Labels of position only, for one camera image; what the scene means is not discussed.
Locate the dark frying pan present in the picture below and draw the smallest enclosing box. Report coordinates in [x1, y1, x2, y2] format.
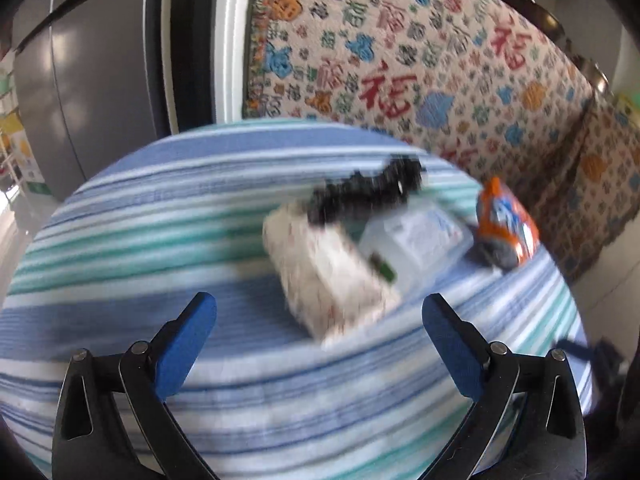
[492, 0, 572, 52]

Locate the small steel pan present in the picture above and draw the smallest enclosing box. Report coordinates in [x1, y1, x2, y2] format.
[575, 52, 612, 95]

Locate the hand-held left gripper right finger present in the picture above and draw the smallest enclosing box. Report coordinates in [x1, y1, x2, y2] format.
[421, 293, 587, 480]

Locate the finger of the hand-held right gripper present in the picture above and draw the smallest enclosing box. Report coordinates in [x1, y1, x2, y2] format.
[557, 339, 601, 362]

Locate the blue striped tablecloth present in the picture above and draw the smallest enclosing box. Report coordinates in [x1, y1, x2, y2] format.
[0, 119, 593, 480]

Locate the yellow green packet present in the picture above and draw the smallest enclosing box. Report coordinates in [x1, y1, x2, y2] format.
[617, 91, 640, 127]

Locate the clear plastic container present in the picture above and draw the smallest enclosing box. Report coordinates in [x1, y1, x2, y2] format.
[360, 207, 473, 292]

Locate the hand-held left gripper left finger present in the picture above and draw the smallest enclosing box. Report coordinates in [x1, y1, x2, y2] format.
[51, 291, 218, 480]

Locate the orange snack packet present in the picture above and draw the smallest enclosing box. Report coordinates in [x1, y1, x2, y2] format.
[467, 176, 542, 274]

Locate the white door frame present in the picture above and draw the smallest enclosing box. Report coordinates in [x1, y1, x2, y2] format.
[215, 0, 252, 123]

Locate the white fluffy rectangular block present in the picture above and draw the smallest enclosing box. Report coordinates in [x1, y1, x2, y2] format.
[262, 204, 402, 350]

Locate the grey refrigerator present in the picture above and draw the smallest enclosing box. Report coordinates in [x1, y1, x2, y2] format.
[12, 0, 171, 202]

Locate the patterned cloth-covered furniture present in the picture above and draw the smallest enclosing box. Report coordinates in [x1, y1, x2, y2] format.
[242, 0, 640, 281]

